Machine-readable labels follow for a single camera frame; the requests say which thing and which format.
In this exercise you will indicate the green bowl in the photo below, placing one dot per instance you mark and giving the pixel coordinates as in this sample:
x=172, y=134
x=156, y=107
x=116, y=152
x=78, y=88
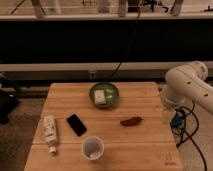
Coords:
x=111, y=94

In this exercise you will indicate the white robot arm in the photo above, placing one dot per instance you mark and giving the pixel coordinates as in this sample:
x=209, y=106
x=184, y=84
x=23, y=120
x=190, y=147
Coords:
x=186, y=81

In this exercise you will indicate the white block in bowl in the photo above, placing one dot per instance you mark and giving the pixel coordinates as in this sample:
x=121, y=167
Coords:
x=99, y=97

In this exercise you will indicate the dark object at left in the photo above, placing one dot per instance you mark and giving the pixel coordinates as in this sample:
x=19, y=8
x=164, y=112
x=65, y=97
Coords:
x=8, y=102

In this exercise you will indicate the black smartphone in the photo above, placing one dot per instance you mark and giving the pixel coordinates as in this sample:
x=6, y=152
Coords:
x=76, y=124

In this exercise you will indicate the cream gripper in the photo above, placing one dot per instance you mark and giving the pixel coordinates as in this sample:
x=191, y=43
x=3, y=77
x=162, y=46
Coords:
x=167, y=115

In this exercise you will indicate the white plastic bottle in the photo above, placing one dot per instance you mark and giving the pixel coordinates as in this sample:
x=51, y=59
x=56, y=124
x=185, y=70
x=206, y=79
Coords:
x=50, y=133

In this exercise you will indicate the clear plastic cup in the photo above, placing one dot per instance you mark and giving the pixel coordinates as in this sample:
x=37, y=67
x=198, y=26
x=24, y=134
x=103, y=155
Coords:
x=92, y=148

